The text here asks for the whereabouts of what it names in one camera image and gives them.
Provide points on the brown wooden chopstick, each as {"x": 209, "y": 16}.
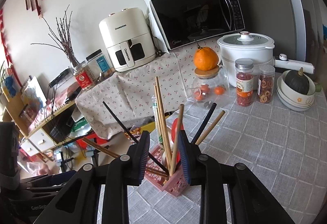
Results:
{"x": 179, "y": 124}

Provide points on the paper-wrapped chopsticks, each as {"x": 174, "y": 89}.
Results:
{"x": 157, "y": 124}

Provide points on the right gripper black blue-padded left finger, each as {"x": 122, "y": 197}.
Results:
{"x": 78, "y": 200}

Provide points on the white flower-print bowl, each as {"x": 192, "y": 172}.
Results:
{"x": 302, "y": 100}

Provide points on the blue-labelled glass jar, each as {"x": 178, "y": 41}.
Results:
{"x": 99, "y": 65}

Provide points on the jar of red dried fruit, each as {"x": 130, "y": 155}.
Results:
{"x": 244, "y": 81}

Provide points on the large orange fruit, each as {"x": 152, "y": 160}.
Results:
{"x": 205, "y": 59}

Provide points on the black microwave oven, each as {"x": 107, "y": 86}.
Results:
{"x": 177, "y": 23}

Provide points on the white electric cooking pot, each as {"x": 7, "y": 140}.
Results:
{"x": 257, "y": 47}

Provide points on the dark green pumpkin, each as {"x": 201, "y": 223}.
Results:
{"x": 297, "y": 81}

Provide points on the red-labelled glass jar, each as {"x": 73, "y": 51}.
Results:
{"x": 84, "y": 76}

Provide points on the pink perforated utensil holder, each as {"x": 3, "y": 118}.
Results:
{"x": 175, "y": 185}

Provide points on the grey checked tablecloth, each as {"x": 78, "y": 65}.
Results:
{"x": 285, "y": 149}

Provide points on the dried branches in vase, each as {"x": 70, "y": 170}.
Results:
{"x": 61, "y": 36}

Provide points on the floral cloth over cabinet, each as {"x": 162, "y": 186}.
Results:
{"x": 129, "y": 94}

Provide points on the white plastic spoon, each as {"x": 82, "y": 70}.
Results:
{"x": 174, "y": 155}

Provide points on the red plastic spoon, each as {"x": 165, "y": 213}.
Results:
{"x": 173, "y": 131}

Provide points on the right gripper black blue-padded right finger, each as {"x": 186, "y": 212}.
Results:
{"x": 224, "y": 185}

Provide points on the glass jar with wooden lid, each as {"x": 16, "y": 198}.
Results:
{"x": 210, "y": 87}

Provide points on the light wooden chopstick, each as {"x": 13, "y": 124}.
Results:
{"x": 210, "y": 128}

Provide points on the jar of dried fruit rings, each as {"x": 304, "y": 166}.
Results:
{"x": 265, "y": 83}

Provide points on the cream air fryer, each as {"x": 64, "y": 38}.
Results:
{"x": 127, "y": 39}

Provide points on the stacked white plates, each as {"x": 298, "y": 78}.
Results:
{"x": 286, "y": 101}

